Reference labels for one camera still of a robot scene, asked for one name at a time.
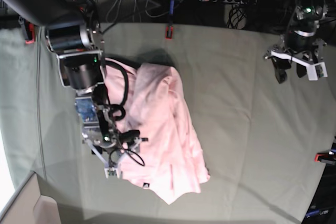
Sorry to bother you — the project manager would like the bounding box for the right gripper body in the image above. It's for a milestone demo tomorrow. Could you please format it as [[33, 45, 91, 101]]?
[[75, 95, 147, 166]]

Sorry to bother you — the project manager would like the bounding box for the green table cloth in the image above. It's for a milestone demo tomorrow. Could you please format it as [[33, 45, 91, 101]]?
[[1, 23, 335, 223]]

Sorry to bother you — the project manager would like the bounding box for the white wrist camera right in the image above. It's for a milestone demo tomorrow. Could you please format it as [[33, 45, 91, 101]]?
[[104, 164, 122, 179]]

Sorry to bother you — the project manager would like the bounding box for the red black table clamp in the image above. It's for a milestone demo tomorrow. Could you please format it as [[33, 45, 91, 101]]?
[[165, 25, 174, 40], [18, 16, 35, 44], [314, 149, 335, 165]]

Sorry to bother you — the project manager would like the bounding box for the red black table clamp right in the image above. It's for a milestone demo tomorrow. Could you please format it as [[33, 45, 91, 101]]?
[[314, 149, 335, 165]]

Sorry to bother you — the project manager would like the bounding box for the beige cardboard box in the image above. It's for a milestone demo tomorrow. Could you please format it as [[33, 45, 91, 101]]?
[[1, 172, 61, 224]]

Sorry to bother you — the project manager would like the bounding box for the red black table clamp centre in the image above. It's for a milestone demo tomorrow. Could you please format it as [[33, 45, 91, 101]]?
[[165, 25, 174, 40]]

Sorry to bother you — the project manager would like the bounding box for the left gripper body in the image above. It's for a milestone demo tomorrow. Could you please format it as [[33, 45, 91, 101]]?
[[264, 35, 327, 69]]

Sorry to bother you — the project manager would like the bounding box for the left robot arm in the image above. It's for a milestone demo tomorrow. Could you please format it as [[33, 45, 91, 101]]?
[[264, 0, 328, 84]]

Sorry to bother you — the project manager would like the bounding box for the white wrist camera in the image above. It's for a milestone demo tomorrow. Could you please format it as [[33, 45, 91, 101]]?
[[306, 62, 328, 81], [104, 164, 122, 179]]

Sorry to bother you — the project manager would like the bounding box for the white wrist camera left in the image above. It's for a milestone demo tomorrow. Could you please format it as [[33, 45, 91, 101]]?
[[306, 62, 328, 81]]

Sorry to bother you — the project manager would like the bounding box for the red black table clamp left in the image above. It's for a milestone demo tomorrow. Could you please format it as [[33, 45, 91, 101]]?
[[18, 16, 35, 44]]

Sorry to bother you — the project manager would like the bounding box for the pink t-shirt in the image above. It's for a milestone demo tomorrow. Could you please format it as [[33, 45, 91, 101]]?
[[105, 59, 210, 204]]

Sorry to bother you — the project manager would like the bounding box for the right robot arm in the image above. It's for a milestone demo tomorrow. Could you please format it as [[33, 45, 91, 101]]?
[[3, 0, 145, 171]]

